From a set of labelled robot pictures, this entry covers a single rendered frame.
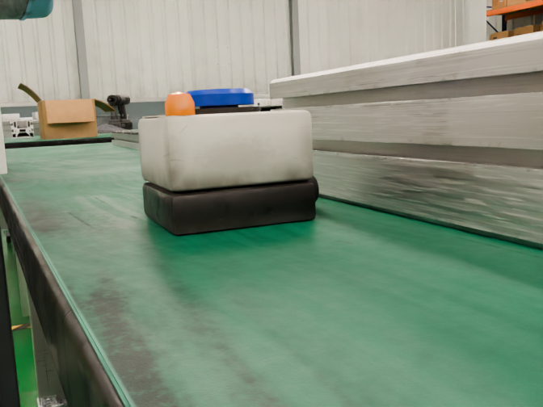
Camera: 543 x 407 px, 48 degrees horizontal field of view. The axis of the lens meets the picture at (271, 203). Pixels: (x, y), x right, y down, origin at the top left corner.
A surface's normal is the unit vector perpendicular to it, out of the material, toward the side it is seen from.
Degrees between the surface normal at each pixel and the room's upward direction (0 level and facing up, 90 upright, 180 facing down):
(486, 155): 90
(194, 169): 90
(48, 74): 90
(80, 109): 63
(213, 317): 0
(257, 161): 90
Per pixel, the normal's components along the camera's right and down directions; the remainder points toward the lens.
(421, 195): -0.93, 0.10
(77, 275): -0.05, -0.99
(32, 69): 0.43, 0.11
